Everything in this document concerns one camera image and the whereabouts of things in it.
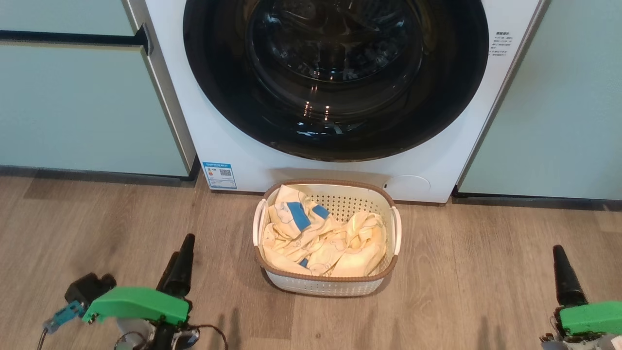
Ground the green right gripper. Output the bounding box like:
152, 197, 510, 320
553, 245, 622, 337

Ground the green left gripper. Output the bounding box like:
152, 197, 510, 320
83, 234, 196, 325

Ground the cream garment with blue patches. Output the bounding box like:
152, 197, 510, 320
262, 185, 343, 275

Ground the black round glass washer door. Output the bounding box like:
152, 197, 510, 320
183, 0, 489, 162

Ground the white front-load washing machine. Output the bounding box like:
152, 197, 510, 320
124, 0, 552, 205

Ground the pale green cabinet panel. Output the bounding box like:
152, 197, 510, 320
459, 0, 622, 200

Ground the dark kick board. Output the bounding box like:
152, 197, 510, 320
452, 187, 622, 212
0, 158, 201, 188

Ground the blue energy label sticker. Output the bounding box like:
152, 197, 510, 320
203, 162, 237, 190

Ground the white laundry basket brown rim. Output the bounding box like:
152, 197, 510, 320
252, 179, 402, 298

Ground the grey cabinet side panel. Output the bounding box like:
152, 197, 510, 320
122, 0, 197, 178

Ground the round white filter cover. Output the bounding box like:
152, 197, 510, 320
384, 175, 431, 200

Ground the pale green drawer front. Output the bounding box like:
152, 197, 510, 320
0, 0, 137, 37

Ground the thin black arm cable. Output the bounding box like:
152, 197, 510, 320
192, 324, 229, 350

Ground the teal cable connector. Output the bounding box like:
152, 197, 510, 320
43, 300, 86, 333

